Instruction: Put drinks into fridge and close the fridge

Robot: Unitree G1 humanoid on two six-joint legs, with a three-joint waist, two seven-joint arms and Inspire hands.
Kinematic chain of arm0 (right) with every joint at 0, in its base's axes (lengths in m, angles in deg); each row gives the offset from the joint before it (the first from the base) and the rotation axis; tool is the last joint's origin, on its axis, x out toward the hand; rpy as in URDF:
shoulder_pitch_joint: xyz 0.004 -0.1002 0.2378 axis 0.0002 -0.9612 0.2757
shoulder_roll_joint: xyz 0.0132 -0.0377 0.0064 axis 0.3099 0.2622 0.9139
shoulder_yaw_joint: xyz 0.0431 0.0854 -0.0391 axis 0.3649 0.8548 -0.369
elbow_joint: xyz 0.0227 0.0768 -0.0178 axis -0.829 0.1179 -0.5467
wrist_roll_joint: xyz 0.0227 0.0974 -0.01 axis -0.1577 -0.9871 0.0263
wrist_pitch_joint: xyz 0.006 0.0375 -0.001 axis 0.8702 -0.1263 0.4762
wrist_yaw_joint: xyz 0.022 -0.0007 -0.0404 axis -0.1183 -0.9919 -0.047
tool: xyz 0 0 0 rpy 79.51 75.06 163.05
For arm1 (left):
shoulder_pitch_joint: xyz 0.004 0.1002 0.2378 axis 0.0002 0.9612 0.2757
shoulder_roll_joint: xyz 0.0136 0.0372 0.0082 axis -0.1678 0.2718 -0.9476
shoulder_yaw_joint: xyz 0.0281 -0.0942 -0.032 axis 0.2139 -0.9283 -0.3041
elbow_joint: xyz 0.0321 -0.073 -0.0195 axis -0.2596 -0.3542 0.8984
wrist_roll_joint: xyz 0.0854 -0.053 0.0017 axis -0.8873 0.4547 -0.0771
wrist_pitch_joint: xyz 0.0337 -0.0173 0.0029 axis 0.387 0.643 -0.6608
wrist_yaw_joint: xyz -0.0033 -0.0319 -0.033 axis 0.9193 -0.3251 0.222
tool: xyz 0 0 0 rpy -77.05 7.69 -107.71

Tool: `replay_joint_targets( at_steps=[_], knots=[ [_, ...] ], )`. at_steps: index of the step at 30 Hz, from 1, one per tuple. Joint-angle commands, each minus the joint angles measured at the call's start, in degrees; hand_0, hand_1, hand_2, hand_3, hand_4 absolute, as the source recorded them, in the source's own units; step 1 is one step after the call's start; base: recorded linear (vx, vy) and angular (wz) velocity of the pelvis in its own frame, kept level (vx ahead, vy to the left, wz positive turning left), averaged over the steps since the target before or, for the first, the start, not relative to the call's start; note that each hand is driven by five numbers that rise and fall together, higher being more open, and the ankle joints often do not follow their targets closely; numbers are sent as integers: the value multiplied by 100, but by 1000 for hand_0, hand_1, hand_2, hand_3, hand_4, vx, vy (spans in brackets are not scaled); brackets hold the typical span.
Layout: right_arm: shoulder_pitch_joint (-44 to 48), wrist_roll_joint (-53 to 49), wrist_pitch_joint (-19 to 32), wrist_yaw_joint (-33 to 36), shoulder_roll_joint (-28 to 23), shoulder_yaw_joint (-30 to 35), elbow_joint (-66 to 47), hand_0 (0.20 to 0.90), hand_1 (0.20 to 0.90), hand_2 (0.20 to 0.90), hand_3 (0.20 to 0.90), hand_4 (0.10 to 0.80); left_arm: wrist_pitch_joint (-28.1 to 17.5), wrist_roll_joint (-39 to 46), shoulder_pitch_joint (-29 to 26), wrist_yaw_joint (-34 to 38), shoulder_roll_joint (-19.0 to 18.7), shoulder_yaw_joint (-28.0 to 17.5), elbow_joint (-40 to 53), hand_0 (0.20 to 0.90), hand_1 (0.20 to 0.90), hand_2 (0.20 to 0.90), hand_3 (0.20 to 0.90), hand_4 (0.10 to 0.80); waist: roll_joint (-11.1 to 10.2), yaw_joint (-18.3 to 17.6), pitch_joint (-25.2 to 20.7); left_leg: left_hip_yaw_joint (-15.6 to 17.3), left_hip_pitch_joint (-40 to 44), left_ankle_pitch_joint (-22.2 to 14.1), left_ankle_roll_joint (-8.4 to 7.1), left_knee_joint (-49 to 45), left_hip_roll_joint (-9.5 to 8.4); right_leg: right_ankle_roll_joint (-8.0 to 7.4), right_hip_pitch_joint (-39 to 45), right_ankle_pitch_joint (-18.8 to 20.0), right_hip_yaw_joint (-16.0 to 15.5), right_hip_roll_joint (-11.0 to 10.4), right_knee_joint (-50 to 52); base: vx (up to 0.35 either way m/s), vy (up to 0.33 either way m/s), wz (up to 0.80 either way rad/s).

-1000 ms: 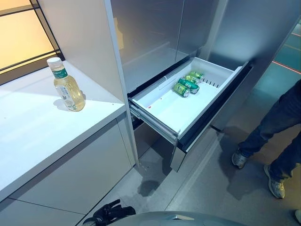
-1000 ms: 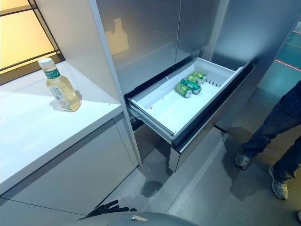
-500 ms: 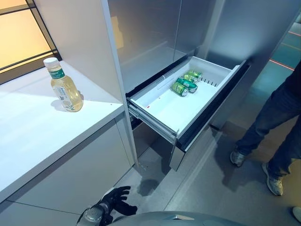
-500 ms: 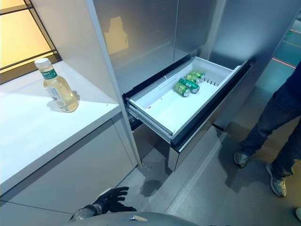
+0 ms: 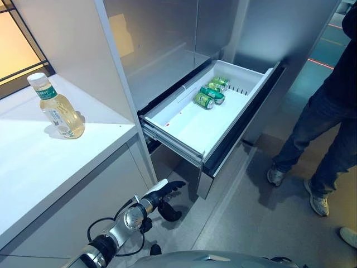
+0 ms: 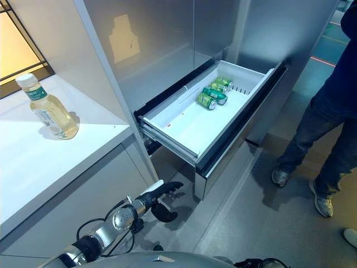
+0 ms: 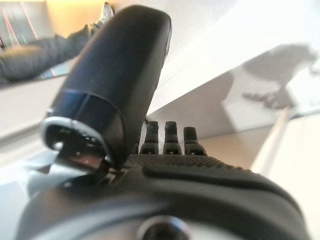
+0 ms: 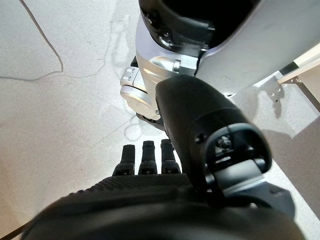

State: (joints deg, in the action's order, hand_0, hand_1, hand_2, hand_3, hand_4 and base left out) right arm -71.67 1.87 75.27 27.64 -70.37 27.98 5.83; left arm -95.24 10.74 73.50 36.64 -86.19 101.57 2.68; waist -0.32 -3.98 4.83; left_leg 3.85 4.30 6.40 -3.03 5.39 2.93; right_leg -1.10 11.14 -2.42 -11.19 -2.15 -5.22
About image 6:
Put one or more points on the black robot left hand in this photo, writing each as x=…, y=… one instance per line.
x=161, y=193

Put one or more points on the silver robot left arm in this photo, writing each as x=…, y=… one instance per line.
x=122, y=219

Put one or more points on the white fridge drawer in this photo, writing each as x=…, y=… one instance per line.
x=200, y=125

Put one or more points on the silver fridge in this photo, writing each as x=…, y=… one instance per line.
x=167, y=42

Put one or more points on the grey robot torso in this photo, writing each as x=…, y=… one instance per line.
x=167, y=259

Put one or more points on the light green drink can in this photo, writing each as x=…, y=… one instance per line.
x=206, y=101
x=224, y=81
x=219, y=87

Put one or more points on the white counter cabinet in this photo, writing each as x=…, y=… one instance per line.
x=55, y=167

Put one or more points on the dark green drink can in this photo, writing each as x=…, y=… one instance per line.
x=216, y=95

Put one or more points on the grey sneaker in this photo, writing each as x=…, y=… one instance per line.
x=323, y=202
x=281, y=176

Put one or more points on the yellow tea plastic bottle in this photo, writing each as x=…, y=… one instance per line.
x=53, y=117

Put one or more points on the person in blue jeans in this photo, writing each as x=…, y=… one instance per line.
x=320, y=117

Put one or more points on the white shoe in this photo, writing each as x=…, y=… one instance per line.
x=351, y=236

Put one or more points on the black window frame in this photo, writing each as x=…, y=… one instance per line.
x=25, y=30

